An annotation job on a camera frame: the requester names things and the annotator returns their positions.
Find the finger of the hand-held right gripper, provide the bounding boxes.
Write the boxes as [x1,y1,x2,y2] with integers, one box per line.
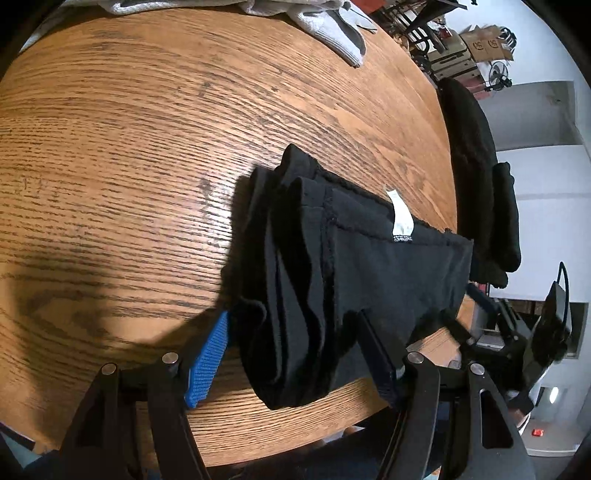
[464,281,497,319]
[436,311,478,352]

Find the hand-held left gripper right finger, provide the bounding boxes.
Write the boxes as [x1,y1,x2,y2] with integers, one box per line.
[355,310,536,480]

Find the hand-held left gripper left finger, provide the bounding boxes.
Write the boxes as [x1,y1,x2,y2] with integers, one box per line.
[58,310,232,480]

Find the black garment with white label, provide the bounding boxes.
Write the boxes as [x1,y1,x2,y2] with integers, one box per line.
[221,143,476,411]

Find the black fleece garment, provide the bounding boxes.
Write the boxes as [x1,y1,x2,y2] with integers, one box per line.
[436,78,509,289]

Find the folded black garment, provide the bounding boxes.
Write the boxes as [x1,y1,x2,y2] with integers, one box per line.
[489,161,522,274]

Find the grey cabinet with red button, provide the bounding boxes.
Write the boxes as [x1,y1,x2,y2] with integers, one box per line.
[526,383,587,455]

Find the black standing fan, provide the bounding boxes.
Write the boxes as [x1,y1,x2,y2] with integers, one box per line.
[487,62,513,90]

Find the beige suitcase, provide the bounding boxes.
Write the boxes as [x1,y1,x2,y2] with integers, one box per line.
[427,32,478,79]

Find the printed cardboard boxes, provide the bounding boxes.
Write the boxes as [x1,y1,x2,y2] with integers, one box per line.
[462,25,515,63]

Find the black folding cart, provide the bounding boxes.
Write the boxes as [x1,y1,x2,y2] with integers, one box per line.
[383,0,444,61]

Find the grey white knit sweater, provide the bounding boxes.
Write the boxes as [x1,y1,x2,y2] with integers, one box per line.
[99,0,379,69]

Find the dark box with loop handle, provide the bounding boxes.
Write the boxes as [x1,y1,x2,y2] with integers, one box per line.
[531,262,574,370]

